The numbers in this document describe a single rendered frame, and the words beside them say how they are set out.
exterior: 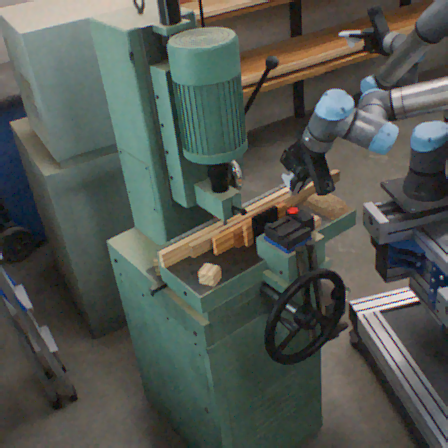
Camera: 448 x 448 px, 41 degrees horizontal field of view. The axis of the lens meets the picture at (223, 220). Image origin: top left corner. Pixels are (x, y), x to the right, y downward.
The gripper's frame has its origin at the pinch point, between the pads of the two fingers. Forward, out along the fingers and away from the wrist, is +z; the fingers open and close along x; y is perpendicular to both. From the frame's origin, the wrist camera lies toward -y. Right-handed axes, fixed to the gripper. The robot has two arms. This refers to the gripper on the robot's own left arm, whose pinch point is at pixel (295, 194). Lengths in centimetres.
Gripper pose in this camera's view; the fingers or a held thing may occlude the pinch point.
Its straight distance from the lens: 165.2
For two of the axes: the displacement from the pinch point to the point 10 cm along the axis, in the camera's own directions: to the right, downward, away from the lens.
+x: -7.9, 4.0, -4.6
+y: -5.7, -7.5, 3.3
